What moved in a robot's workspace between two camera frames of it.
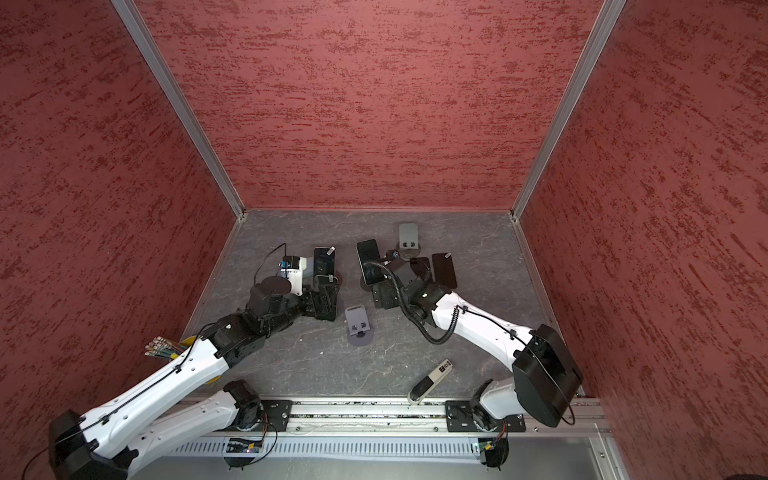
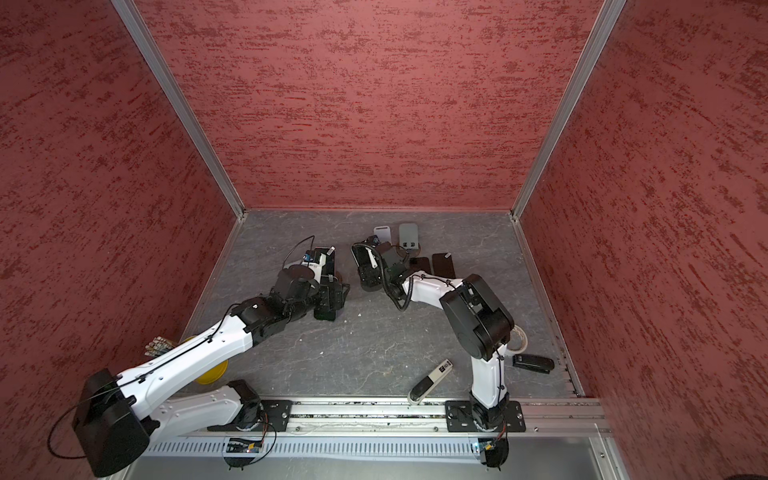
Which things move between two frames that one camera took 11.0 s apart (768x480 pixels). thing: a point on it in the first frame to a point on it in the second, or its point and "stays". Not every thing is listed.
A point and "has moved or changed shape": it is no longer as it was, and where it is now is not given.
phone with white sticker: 444,269 stays
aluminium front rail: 397,416 stays
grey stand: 408,247 stays
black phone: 420,265 stays
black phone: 370,262 has moved or changed shape
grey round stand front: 359,330 to 383,233
